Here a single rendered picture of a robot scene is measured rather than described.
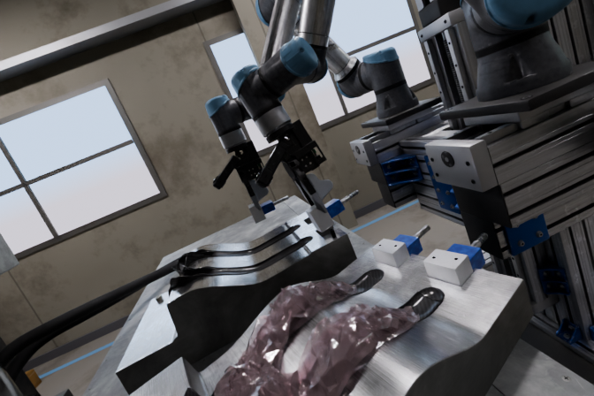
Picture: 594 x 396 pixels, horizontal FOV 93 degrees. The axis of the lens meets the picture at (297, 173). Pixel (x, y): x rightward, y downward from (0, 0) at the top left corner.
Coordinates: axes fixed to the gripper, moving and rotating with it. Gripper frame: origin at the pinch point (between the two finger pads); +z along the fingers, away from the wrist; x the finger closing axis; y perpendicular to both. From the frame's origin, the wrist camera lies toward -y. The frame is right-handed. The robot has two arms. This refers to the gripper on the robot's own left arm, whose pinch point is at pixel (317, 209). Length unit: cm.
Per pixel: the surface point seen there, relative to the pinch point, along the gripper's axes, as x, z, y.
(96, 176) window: 213, -91, -115
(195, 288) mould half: -7.2, -2.0, -29.1
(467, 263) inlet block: -28.6, 12.7, 8.9
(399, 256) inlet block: -18.9, 11.0, 4.3
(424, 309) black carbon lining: -28.8, 13.7, 0.0
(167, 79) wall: 199, -131, -18
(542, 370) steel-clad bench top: -37.8, 20.8, 4.8
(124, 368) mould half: -6.4, 2.9, -46.8
